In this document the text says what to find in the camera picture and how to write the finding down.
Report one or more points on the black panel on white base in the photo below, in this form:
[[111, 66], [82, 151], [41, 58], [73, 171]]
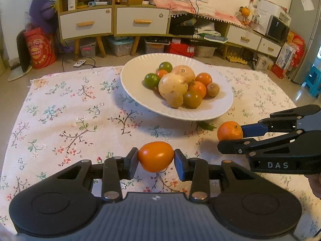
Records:
[[22, 52]]

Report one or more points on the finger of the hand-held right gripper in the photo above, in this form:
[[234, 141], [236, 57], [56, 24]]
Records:
[[238, 146], [253, 131]]

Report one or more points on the pink tasselled cloth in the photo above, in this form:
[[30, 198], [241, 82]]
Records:
[[190, 8]]

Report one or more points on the mandarin orange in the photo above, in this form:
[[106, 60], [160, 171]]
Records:
[[229, 131]]

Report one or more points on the small white drawer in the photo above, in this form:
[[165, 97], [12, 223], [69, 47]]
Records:
[[244, 34], [269, 44]]

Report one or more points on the loose green leaf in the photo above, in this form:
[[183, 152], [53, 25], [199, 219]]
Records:
[[207, 125]]

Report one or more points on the white plate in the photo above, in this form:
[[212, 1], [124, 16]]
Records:
[[135, 90]]

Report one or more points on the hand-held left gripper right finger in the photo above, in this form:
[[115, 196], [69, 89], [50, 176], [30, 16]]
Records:
[[180, 167]]

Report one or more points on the large white drawer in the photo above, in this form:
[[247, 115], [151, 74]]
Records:
[[141, 27], [86, 31]]

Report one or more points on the yellow egg tray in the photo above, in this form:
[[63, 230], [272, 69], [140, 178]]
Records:
[[237, 57]]

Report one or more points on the white appliance box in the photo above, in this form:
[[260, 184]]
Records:
[[272, 10]]

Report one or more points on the white drawer cabinet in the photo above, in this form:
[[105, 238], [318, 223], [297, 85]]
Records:
[[224, 35]]

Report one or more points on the purple plush toy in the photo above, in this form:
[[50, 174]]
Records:
[[42, 12]]

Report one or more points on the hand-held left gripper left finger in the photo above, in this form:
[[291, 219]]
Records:
[[131, 164]]

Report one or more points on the pale yellow round pear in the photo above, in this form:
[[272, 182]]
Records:
[[173, 85], [184, 72]]

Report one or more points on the pile of folded cloths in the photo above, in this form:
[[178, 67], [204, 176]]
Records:
[[208, 31]]

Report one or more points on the floral tablecloth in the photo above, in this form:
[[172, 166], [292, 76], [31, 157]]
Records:
[[62, 105]]

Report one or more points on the red bag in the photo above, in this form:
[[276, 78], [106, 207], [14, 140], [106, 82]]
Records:
[[40, 49]]

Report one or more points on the red printed gift box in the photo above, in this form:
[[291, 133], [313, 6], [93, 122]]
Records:
[[284, 60]]

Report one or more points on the white floor device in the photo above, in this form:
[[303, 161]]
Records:
[[80, 63]]

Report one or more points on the small clear storage box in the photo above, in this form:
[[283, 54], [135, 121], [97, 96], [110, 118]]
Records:
[[88, 50]]

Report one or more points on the glass footed bowl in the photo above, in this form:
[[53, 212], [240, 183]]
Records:
[[244, 20]]

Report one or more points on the orange tomato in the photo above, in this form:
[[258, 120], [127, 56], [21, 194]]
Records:
[[199, 89], [162, 73], [155, 156], [203, 79]]

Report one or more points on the clear box with dark contents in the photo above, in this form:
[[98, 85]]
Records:
[[155, 45]]

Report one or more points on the silver refrigerator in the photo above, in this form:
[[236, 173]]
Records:
[[306, 30]]

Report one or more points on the white and blue thermometer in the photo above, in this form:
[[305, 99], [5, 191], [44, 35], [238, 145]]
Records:
[[97, 3]]

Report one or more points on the brown kiwi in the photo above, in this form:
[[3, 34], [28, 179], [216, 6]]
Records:
[[213, 89], [174, 100]]

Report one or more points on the black microwave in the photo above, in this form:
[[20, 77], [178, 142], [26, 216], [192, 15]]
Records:
[[277, 29]]

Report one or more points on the red cardboard box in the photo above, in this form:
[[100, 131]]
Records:
[[180, 50]]

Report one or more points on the white printed carton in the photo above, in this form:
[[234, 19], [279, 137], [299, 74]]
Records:
[[262, 62]]

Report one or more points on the person's right hand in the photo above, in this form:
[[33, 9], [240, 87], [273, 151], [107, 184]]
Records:
[[316, 184]]

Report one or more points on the tall red gift box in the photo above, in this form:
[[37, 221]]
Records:
[[297, 46]]

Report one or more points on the orange persimmon ornament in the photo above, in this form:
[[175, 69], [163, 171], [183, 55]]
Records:
[[244, 10]]

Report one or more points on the olive green tomato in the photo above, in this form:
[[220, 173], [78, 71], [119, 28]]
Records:
[[192, 99]]

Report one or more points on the blue plastic stool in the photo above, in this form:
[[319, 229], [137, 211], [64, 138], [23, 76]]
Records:
[[313, 80]]

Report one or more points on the translucent white box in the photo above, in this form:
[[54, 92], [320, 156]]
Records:
[[205, 52]]

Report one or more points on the tall olive shelf cabinet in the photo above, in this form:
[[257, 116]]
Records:
[[82, 10]]

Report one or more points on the clear box with blue lid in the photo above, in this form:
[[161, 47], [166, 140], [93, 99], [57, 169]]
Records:
[[120, 46]]

